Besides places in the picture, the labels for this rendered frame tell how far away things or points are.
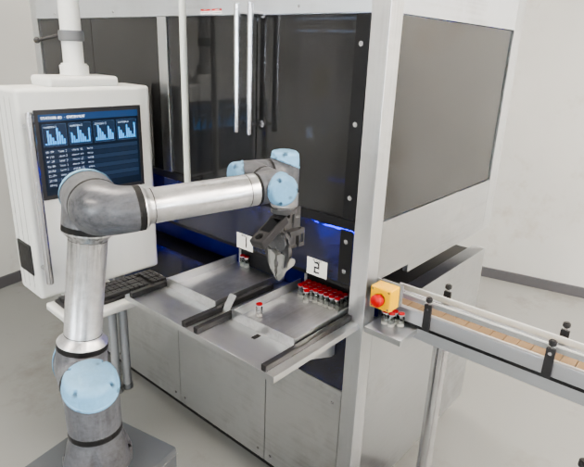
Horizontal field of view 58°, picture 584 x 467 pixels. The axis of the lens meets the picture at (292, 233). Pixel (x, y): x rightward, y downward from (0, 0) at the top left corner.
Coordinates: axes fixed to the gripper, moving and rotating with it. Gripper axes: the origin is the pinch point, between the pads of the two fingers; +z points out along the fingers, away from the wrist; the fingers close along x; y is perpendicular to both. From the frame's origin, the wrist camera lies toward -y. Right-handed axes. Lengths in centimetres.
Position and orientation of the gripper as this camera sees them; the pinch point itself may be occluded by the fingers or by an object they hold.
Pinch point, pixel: (276, 276)
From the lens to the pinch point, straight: 147.4
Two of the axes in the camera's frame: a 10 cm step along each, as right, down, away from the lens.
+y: 6.6, -2.3, 7.2
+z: -0.3, 9.4, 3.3
